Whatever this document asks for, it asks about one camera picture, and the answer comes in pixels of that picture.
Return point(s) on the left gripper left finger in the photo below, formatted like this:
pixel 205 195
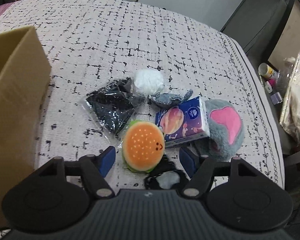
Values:
pixel 59 194

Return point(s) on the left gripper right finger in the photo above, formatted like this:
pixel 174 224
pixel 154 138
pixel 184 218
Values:
pixel 235 193

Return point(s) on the grey pink plush earmuff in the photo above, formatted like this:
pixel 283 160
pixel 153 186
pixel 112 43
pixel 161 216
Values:
pixel 226 131

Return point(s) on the black white plush flower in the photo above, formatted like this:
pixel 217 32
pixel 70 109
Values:
pixel 165 176

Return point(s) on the blue tissue pack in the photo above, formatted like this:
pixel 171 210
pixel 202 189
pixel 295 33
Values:
pixel 184 123

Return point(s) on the orange burger plush toy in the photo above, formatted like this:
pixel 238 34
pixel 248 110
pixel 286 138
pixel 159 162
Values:
pixel 143 146

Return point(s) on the black item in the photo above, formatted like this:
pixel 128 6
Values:
pixel 114 104

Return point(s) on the blue grey cloth piece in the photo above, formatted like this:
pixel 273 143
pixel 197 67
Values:
pixel 168 100

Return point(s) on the white soft ball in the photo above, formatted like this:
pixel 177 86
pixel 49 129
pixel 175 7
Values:
pixel 148 82

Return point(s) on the crumpled clear plastic bag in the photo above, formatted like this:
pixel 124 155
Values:
pixel 290 112

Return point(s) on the yellow white cup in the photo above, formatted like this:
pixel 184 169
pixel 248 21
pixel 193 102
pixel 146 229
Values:
pixel 267 71

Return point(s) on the brown cardboard box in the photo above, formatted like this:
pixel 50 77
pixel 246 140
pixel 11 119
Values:
pixel 24 78

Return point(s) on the white black patterned blanket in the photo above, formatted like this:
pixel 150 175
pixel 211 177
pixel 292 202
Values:
pixel 89 43

